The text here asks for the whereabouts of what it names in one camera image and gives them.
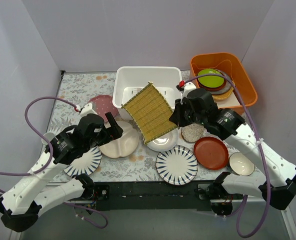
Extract orange plastic bin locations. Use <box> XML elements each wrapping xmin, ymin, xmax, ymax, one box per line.
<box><xmin>190</xmin><ymin>52</ymin><xmax>258</xmax><ymax>115</ymax></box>

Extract floral table mat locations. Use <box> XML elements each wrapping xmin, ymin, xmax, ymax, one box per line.
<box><xmin>35</xmin><ymin>70</ymin><xmax>263</xmax><ymax>183</ymax></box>

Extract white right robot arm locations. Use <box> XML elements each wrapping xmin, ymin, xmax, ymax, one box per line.
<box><xmin>169</xmin><ymin>87</ymin><xmax>296</xmax><ymax>210</ymax></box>

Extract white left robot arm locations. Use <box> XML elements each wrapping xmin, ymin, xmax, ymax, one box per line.
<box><xmin>0</xmin><ymin>112</ymin><xmax>123</xmax><ymax>233</ymax></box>

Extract grey round plate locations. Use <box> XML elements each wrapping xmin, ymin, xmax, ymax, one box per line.
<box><xmin>211</xmin><ymin>76</ymin><xmax>231</xmax><ymax>95</ymax></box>

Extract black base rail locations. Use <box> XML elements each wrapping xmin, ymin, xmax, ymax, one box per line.
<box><xmin>87</xmin><ymin>181</ymin><xmax>238</xmax><ymax>211</ymax></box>

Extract blue striped white plate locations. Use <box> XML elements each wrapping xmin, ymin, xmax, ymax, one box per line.
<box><xmin>156</xmin><ymin>145</ymin><xmax>198</xmax><ymax>186</ymax></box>

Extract woven yellow basket tray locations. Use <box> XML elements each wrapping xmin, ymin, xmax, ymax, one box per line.
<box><xmin>212</xmin><ymin>86</ymin><xmax>234</xmax><ymax>100</ymax></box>

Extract cream divided plate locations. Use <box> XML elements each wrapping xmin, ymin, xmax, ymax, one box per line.
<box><xmin>99</xmin><ymin>121</ymin><xmax>139</xmax><ymax>159</ymax></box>

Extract pale blue rimmed plate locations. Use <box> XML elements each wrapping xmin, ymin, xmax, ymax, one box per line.
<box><xmin>147</xmin><ymin>129</ymin><xmax>178</xmax><ymax>152</ymax></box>

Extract white plastic bin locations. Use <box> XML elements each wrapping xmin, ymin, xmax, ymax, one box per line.
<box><xmin>112</xmin><ymin>66</ymin><xmax>182</xmax><ymax>121</ymax></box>

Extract speckled beige plate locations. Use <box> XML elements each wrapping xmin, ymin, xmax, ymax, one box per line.
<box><xmin>181</xmin><ymin>123</ymin><xmax>205</xmax><ymax>143</ymax></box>

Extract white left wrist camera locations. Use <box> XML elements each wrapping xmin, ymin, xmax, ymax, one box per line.
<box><xmin>74</xmin><ymin>103</ymin><xmax>97</xmax><ymax>117</ymax></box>

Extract white small cup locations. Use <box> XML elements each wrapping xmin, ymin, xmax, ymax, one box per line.
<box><xmin>41</xmin><ymin>132</ymin><xmax>55</xmax><ymax>146</ymax></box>

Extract white board in bin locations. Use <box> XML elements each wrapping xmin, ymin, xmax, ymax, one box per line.
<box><xmin>215</xmin><ymin>92</ymin><xmax>241</xmax><ymax>109</ymax></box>

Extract red brown plate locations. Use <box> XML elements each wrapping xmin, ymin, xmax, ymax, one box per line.
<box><xmin>194</xmin><ymin>136</ymin><xmax>229</xmax><ymax>171</ymax></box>

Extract brown plate under green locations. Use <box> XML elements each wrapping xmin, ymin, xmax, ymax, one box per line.
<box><xmin>198</xmin><ymin>74</ymin><xmax>225</xmax><ymax>91</ymax></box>

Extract black rimmed white bowl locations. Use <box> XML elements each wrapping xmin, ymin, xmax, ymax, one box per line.
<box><xmin>229</xmin><ymin>152</ymin><xmax>255</xmax><ymax>176</ymax></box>

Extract yellow bamboo mat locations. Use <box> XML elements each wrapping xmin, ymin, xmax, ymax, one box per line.
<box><xmin>122</xmin><ymin>82</ymin><xmax>177</xmax><ymax>145</ymax></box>

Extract pink polka dot plate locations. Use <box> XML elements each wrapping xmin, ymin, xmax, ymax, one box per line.
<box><xmin>88</xmin><ymin>94</ymin><xmax>118</xmax><ymax>122</ymax></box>

